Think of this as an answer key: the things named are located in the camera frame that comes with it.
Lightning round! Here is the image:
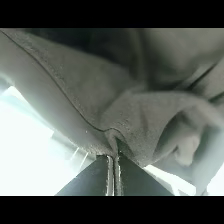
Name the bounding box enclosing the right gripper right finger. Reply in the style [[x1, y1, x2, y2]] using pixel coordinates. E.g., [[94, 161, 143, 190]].
[[114, 153, 175, 197]]

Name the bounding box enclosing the black T-shirt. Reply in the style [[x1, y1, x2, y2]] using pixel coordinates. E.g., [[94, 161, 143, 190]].
[[0, 28, 224, 196]]

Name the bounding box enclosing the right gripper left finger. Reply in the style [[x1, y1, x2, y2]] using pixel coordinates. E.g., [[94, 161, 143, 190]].
[[55, 154, 113, 197]]

